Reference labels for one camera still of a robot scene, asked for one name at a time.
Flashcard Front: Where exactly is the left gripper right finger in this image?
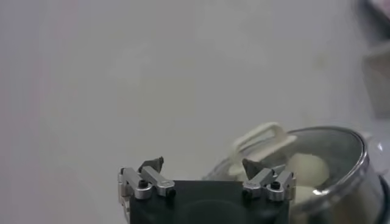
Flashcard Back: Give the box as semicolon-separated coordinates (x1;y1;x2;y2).
242;158;297;202

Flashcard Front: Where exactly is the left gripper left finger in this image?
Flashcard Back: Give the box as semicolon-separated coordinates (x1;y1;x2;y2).
118;156;176;201

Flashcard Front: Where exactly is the glass pot lid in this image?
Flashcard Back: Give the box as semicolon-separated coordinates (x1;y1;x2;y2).
202;121;371;214

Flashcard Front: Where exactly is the white steamed baozi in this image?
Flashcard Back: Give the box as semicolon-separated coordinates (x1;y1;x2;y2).
285;152;332;188

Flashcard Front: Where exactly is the cream electric cooker pot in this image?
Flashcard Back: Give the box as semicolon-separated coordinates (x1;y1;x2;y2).
376;175;390;224

